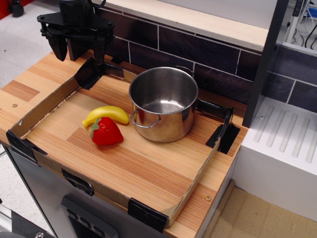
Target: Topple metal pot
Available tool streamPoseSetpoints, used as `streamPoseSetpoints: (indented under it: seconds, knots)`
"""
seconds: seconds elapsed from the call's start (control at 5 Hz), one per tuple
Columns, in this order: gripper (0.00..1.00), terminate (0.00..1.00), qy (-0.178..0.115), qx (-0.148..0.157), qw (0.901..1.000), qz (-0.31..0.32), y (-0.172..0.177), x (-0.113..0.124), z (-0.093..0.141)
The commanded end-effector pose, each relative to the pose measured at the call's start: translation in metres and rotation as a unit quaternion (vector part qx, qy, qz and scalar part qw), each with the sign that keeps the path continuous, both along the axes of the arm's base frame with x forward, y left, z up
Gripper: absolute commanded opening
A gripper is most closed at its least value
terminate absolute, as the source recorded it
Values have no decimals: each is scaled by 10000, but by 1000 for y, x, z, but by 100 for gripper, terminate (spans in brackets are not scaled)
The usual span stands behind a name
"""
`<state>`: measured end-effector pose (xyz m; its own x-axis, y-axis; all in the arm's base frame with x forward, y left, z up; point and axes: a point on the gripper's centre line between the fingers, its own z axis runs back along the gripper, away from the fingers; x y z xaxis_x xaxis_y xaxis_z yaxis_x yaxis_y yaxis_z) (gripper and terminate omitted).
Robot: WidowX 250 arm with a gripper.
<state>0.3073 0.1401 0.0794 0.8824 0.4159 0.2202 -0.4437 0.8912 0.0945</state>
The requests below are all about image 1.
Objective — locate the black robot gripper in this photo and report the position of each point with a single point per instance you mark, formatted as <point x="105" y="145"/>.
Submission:
<point x="76" y="19"/>

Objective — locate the stainless steel pot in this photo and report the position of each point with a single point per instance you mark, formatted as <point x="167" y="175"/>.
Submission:
<point x="163" y="103"/>

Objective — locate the cardboard fence with black tape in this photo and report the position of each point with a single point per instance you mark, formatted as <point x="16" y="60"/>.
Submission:
<point x="48" y="107"/>

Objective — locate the black caster wheel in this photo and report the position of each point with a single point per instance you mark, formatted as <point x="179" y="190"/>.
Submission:
<point x="16" y="9"/>

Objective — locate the yellow toy banana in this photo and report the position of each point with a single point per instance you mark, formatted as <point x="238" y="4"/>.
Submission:
<point x="113" y="112"/>

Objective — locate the red toy strawberry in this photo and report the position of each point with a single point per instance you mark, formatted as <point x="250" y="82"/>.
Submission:
<point x="105" y="132"/>

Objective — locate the light wooden shelf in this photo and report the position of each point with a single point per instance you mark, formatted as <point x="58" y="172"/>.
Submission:
<point x="218" y="28"/>

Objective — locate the grey oven control panel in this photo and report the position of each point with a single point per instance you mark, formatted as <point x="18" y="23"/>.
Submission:
<point x="85" y="220"/>

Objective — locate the white sink drainboard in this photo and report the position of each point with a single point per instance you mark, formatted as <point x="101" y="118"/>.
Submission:
<point x="277" y="160"/>

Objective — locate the dark grey vertical post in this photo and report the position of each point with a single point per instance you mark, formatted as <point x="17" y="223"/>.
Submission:
<point x="276" y="36"/>

